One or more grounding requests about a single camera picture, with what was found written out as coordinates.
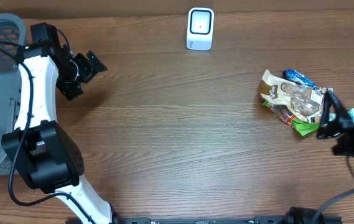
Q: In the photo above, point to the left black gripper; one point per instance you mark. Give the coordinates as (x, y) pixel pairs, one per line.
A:
(67, 89)

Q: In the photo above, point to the light teal snack packet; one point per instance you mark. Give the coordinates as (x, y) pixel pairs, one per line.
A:
(352, 114)

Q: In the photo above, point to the beige brown cookie bag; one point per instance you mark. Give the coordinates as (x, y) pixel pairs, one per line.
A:
(304, 102)

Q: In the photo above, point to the green snack packet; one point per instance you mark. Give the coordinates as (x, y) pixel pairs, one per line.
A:
(302, 127)

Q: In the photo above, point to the blue snack bar wrapper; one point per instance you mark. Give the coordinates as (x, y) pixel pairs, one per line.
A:
(298, 78)

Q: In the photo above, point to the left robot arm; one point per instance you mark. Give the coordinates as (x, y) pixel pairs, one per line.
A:
(46, 162)

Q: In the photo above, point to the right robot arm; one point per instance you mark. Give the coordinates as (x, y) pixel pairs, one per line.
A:
(317, 215)

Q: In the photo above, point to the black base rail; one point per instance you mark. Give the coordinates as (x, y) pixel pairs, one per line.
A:
(274, 219)

